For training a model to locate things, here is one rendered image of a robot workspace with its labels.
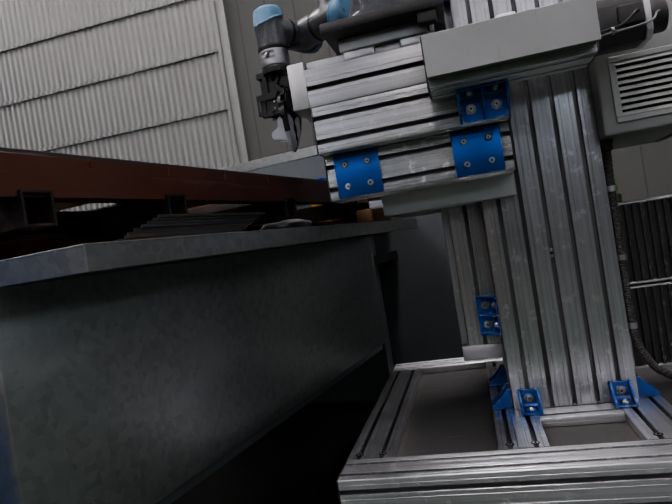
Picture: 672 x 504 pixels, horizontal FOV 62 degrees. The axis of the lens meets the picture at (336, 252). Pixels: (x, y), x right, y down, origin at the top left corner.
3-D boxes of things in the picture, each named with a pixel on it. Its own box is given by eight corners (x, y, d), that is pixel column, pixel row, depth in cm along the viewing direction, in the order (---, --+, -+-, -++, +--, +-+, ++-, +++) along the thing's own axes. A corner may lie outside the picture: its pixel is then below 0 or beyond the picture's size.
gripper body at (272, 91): (274, 123, 148) (266, 78, 148) (303, 115, 144) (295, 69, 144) (259, 119, 141) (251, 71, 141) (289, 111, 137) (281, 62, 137)
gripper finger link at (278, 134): (278, 155, 144) (272, 120, 144) (299, 150, 141) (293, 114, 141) (272, 154, 141) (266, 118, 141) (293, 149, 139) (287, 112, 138)
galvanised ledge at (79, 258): (-36, 293, 66) (-40, 268, 66) (358, 237, 185) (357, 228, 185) (88, 272, 58) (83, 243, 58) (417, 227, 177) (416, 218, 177)
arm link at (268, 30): (290, 5, 142) (263, -1, 136) (297, 49, 142) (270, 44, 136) (271, 18, 148) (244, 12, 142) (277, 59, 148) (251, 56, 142)
